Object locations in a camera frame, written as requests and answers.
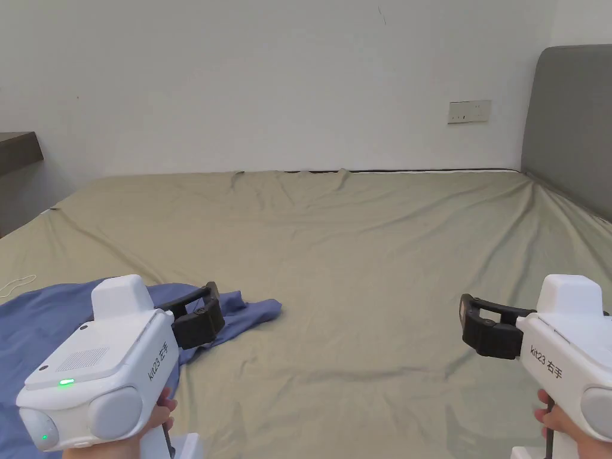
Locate person's right hand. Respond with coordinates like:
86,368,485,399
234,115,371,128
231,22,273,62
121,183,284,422
534,389,601,459

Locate person's left hand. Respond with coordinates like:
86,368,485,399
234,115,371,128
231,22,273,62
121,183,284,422
61,387,178,459

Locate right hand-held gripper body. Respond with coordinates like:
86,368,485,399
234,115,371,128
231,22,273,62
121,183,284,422
461,274,612,459

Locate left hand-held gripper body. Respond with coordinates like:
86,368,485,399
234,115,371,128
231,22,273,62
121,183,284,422
16,274,225,459

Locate white wall socket panel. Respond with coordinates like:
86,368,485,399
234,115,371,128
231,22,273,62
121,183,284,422
447,99,493,126

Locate dark wooden desk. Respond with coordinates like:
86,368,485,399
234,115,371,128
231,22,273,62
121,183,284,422
0,131,47,238

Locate blue shirt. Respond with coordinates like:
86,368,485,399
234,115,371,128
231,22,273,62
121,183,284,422
0,281,283,459

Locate grey padded headboard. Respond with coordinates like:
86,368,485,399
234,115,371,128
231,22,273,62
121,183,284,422
519,44,612,224

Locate thin white cord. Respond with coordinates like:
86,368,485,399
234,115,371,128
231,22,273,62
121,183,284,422
0,274,38,295

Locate bed with pale green sheet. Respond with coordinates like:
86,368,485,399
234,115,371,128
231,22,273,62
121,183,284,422
0,169,612,459

